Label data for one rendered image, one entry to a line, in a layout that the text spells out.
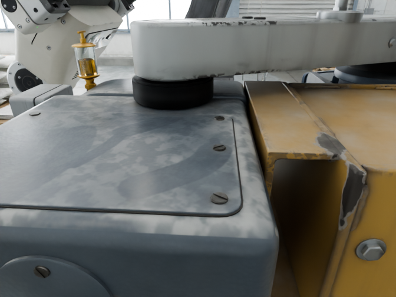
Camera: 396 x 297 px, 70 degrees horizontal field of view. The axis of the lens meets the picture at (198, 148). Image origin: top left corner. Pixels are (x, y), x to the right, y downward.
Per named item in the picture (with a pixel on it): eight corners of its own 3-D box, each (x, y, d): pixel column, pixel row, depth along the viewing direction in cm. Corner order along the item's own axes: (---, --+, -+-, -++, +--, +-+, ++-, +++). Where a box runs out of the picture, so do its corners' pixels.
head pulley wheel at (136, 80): (144, 86, 37) (142, 66, 36) (213, 88, 36) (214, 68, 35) (123, 108, 29) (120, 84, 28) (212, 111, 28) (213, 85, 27)
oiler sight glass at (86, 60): (83, 72, 39) (78, 45, 37) (101, 72, 39) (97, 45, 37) (75, 76, 37) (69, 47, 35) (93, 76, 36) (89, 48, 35)
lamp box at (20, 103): (55, 139, 45) (41, 83, 41) (83, 140, 45) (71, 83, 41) (27, 162, 38) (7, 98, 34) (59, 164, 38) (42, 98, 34)
